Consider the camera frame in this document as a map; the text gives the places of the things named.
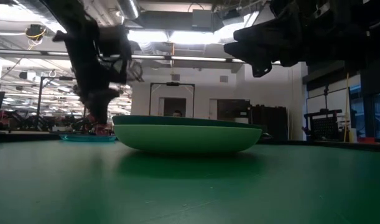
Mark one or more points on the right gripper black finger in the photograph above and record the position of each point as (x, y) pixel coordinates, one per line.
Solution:
(258, 56)
(264, 32)

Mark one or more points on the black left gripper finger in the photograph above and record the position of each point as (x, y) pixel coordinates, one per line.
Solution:
(107, 102)
(91, 104)

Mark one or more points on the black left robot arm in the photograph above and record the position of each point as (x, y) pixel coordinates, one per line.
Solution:
(70, 15)

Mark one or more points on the transparent teal plastic plate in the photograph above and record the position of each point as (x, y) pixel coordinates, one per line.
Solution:
(87, 138)

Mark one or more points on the black tripod stand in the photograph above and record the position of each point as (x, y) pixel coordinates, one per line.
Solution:
(39, 102)

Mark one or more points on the grey ceiling box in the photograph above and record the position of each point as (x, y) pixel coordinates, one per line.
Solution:
(202, 18)

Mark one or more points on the black cabinet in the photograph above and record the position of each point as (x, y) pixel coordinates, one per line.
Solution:
(269, 123)

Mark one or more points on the person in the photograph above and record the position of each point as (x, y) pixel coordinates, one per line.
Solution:
(177, 114)

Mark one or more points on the ceiling light strip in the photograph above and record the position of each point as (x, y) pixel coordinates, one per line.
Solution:
(189, 36)

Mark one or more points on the green plastic bowl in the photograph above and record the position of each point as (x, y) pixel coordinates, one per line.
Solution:
(186, 138)

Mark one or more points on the black perforated panel stand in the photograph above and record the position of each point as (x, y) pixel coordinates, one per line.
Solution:
(325, 124)

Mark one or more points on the silver ceiling duct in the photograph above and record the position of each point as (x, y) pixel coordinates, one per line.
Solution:
(129, 8)

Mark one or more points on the black arched frame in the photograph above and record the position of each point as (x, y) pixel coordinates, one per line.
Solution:
(172, 84)

